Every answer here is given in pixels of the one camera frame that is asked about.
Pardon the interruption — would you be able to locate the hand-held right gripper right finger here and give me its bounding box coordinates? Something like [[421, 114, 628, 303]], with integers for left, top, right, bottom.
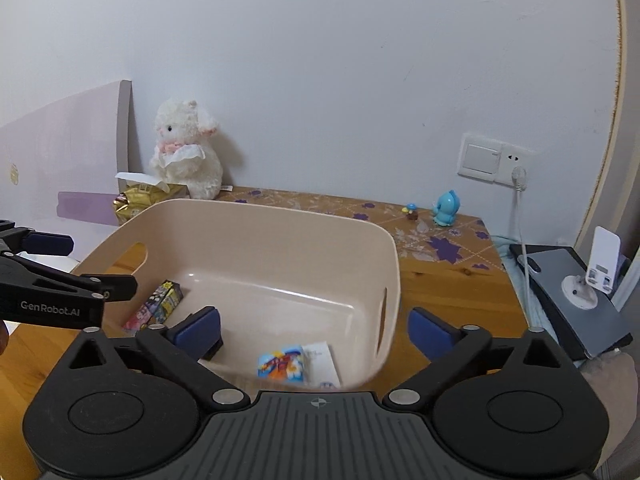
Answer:
[[382, 307, 581, 409]]

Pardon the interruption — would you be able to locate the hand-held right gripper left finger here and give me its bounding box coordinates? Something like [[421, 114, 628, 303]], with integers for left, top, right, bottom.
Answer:
[[60, 306, 251, 411]]

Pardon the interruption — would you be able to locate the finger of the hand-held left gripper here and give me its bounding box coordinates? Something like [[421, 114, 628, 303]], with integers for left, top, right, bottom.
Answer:
[[0, 254, 139, 306], [0, 219, 75, 257]]

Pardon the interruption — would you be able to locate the beige plastic basket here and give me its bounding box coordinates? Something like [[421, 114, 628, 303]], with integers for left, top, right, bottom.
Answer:
[[75, 199, 401, 393]]

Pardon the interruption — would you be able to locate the colourful candy box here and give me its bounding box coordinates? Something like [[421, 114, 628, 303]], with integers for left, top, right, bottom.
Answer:
[[122, 280, 183, 333]]

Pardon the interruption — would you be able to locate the floral table mat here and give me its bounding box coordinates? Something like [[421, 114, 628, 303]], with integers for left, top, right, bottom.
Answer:
[[215, 186, 503, 273]]

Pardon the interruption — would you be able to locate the blue orange snack packet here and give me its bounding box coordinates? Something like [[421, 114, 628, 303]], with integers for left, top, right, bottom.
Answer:
[[257, 344, 307, 383]]

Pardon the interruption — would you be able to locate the gold snack packet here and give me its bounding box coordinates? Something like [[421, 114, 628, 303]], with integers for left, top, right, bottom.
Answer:
[[111, 183, 190, 227]]

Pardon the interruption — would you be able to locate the white paper packet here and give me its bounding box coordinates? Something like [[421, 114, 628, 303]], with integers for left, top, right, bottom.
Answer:
[[300, 341, 343, 391]]

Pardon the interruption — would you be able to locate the white paper slip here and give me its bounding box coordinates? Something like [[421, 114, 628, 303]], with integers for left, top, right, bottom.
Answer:
[[115, 171, 167, 187]]

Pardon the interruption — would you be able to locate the blue cartoon figurine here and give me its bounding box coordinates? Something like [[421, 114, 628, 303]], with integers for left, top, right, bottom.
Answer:
[[431, 190, 458, 227]]

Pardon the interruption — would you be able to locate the white plush toy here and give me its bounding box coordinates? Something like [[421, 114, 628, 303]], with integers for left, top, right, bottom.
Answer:
[[149, 99, 224, 201]]

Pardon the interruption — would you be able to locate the grey tablet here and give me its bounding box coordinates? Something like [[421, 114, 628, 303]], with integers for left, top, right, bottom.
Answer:
[[517, 247, 633, 361]]

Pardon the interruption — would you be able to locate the white phone stand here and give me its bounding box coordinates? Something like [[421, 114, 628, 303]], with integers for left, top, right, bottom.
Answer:
[[561, 226, 623, 311]]

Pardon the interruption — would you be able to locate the person's leg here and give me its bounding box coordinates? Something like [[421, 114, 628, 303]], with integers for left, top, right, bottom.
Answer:
[[580, 352, 640, 480]]

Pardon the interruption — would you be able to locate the white board with wooden edge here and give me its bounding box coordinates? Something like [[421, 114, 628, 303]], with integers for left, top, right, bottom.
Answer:
[[575, 0, 640, 271]]

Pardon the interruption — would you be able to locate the white power cable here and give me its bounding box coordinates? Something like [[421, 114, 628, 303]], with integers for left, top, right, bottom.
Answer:
[[510, 187, 540, 333]]

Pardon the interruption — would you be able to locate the white wall switch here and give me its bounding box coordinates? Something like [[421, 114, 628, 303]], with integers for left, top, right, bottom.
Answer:
[[458, 132, 503, 181]]

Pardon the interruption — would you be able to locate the white wall socket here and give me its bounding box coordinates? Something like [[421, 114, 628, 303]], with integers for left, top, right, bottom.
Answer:
[[495, 142, 535, 187]]

